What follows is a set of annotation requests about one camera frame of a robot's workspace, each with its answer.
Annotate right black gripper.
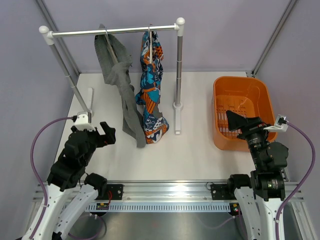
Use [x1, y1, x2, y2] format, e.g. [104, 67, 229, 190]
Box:
[226, 110, 272, 169]

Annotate colourful patterned shorts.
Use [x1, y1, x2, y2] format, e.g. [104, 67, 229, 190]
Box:
[135, 31, 170, 144]

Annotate grey shorts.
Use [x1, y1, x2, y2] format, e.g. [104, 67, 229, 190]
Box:
[94, 35, 147, 148]

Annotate grey clothes hanger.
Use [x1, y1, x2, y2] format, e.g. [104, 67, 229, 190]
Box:
[104, 29, 119, 64]

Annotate cream clothes hanger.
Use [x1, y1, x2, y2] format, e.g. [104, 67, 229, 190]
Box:
[148, 24, 153, 64]

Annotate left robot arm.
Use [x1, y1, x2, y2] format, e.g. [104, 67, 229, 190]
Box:
[22, 121, 116, 240]

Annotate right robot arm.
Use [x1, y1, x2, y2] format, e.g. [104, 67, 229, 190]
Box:
[226, 110, 289, 240]

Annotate orange plastic basket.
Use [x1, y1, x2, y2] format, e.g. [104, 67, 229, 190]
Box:
[211, 76, 275, 152]

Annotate silver clothes rack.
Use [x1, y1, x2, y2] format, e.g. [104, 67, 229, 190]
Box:
[38, 17, 185, 135]

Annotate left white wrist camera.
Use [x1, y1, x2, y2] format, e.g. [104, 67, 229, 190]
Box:
[74, 111, 96, 132]

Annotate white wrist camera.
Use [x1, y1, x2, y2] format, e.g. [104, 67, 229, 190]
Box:
[264, 114, 288, 133]
[74, 111, 96, 132]

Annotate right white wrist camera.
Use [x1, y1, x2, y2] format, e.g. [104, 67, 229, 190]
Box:
[264, 114, 288, 133]

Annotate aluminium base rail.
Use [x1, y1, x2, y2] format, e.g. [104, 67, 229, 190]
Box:
[32, 181, 298, 203]

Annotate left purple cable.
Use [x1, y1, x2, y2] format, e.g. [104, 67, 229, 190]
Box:
[27, 116, 76, 240]

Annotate purple cable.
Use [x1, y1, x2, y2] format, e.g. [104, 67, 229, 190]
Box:
[27, 116, 76, 240]
[273, 121, 316, 240]

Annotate white slotted cable duct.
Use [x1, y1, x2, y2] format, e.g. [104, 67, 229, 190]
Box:
[84, 202, 231, 213]

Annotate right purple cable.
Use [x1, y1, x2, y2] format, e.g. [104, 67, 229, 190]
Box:
[273, 121, 316, 240]

